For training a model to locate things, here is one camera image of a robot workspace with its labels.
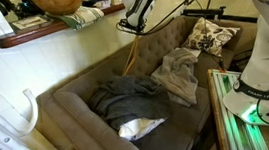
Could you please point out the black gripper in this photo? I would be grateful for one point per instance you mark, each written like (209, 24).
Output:
(131, 25)

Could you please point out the wooden clothes hanger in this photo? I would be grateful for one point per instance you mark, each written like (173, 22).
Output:
(132, 56)

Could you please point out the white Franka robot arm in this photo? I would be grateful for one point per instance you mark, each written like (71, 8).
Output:
(268, 71)

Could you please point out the grey-brown tufted sofa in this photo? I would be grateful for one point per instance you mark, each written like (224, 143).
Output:
(158, 45)

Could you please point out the white coat stand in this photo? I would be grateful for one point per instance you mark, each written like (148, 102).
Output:
(6, 132)

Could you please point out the light grey towel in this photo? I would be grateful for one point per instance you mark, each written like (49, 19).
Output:
(178, 77)

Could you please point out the green striped folded cloth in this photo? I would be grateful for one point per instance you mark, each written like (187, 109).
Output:
(80, 18)

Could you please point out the dark grey blanket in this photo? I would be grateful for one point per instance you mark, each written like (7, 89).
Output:
(130, 99)

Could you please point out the floral patterned pillow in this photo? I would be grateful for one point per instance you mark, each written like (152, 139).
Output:
(214, 34)

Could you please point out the round brown woven basket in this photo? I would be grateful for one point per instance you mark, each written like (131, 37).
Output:
(58, 1)

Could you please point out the white crumpled cloth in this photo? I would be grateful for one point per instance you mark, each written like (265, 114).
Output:
(136, 128)

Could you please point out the flat framed picture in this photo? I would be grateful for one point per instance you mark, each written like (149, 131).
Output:
(30, 22)

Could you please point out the black clutter on shelf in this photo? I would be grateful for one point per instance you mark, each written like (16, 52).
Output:
(25, 7)

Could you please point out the wooden table with aluminium rails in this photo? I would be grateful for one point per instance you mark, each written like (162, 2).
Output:
(234, 135)

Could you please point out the black metal rail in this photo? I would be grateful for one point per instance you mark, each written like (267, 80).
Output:
(208, 12)

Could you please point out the dark wooden wall shelf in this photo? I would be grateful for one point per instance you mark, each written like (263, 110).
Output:
(26, 35)

